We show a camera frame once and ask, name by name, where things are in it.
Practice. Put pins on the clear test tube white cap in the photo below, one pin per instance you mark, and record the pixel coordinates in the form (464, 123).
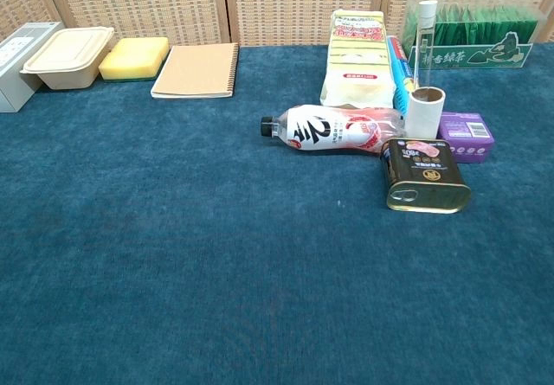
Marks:
(427, 13)

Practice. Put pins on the woven wooden folding screen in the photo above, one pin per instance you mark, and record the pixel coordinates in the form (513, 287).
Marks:
(143, 4)

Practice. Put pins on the kraft spiral notebook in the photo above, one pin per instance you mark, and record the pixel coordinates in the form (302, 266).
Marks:
(195, 71)

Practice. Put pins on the beige lidded food container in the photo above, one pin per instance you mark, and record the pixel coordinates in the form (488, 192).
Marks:
(65, 56)

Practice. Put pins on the purple cardboard box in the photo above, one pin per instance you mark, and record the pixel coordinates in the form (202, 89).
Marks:
(472, 143)

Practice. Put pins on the clear box green tea bags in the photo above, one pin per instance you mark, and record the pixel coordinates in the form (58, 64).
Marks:
(476, 52)

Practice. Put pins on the blue cling film box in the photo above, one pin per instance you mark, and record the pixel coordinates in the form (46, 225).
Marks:
(398, 69)

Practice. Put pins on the blue carpet table cover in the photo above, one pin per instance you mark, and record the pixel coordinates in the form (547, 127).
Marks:
(173, 229)

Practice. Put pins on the white paper roll cardboard core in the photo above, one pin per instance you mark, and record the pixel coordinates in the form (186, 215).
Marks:
(422, 119)

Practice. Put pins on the yellow sponge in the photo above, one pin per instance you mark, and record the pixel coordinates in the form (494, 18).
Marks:
(125, 67)
(143, 42)

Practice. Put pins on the yellow snack bag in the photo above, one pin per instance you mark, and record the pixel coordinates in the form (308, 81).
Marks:
(357, 56)

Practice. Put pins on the black gold luncheon meat can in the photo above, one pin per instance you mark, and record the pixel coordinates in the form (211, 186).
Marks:
(424, 173)

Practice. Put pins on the grey power strip box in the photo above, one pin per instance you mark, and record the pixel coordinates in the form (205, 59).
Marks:
(17, 52)

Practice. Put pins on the plastic bottle white red label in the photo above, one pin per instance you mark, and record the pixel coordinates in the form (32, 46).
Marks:
(329, 130)

